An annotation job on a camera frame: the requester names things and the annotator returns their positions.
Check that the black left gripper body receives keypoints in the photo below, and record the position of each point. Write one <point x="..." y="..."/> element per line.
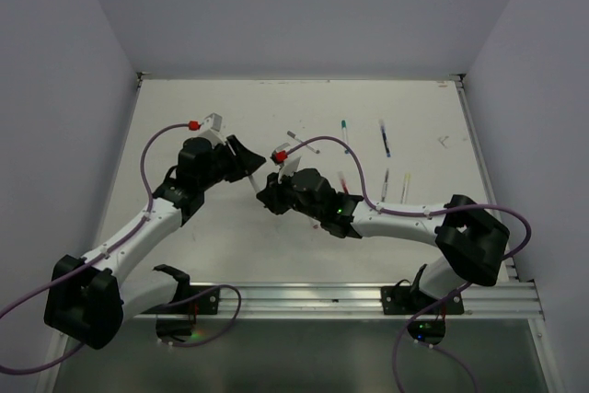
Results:
<point x="219" y="169"/>

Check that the green capped white marker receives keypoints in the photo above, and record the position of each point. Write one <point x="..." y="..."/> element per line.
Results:
<point x="344" y="136"/>

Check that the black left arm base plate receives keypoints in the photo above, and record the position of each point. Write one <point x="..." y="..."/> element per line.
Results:
<point x="179" y="323"/>

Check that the dark purple gel pen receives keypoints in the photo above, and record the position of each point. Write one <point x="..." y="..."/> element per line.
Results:
<point x="384" y="188"/>

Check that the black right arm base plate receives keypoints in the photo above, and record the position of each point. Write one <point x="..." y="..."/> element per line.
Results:
<point x="405" y="300"/>

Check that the blue gel pen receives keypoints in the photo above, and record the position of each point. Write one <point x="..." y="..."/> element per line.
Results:
<point x="383" y="131"/>

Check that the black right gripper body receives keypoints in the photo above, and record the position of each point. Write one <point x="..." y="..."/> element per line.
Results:
<point x="289" y="198"/>

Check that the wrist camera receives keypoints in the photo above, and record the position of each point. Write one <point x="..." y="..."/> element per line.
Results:
<point x="287" y="163"/>
<point x="210" y="130"/>

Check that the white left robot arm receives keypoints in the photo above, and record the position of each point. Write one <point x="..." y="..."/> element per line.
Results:
<point x="109" y="265"/>

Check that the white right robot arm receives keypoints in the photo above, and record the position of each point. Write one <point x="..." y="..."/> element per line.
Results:
<point x="472" y="241"/>

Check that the aluminium front mounting rail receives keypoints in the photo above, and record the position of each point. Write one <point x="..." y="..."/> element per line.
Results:
<point x="297" y="301"/>

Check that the black white marker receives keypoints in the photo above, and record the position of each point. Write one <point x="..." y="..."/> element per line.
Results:
<point x="253" y="184"/>

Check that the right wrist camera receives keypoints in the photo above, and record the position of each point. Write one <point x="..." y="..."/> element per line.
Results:
<point x="287" y="163"/>

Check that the aluminium table edge rail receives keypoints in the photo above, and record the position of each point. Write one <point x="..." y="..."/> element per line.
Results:
<point x="458" y="81"/>

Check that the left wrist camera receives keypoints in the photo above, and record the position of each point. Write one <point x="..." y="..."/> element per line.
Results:
<point x="210" y="130"/>

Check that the red gel pen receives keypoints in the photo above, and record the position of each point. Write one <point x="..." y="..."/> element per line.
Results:
<point x="343" y="183"/>

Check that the yellow capped white marker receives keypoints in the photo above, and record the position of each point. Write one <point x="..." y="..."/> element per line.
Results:
<point x="405" y="188"/>

